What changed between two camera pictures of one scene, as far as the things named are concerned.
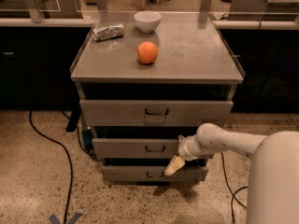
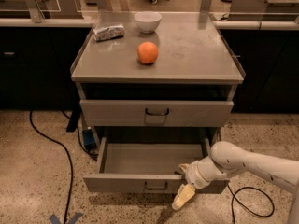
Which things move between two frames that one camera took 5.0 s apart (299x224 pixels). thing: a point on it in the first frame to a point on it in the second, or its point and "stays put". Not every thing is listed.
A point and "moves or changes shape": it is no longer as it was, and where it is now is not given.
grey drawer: x=135 y=147 moves or changes shape
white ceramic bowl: x=148 y=21 stays put
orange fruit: x=147 y=52 stays put
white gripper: x=186 y=149 to x=193 y=174
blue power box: x=88 y=137 stays put
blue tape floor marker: x=54 y=219 stays put
